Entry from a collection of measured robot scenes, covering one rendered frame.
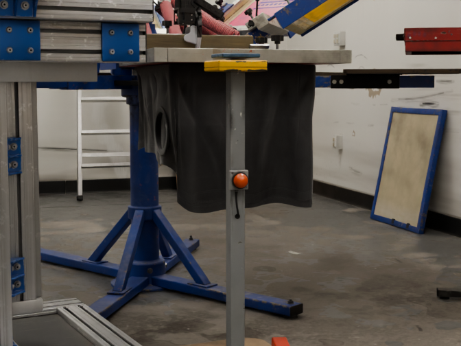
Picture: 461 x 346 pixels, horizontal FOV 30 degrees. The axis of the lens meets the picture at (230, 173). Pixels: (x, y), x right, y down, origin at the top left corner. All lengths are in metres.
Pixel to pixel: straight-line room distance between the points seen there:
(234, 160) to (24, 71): 0.57
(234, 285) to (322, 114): 4.68
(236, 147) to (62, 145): 4.93
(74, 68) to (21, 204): 0.36
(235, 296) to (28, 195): 0.59
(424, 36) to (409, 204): 2.14
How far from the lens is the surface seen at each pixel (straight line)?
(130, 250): 3.64
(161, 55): 2.33
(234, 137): 2.19
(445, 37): 3.41
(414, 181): 5.38
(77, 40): 1.96
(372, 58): 6.10
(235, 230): 2.22
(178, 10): 2.96
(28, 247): 2.18
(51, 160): 7.07
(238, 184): 2.17
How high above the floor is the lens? 0.90
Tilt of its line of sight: 6 degrees down
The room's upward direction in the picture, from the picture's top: straight up
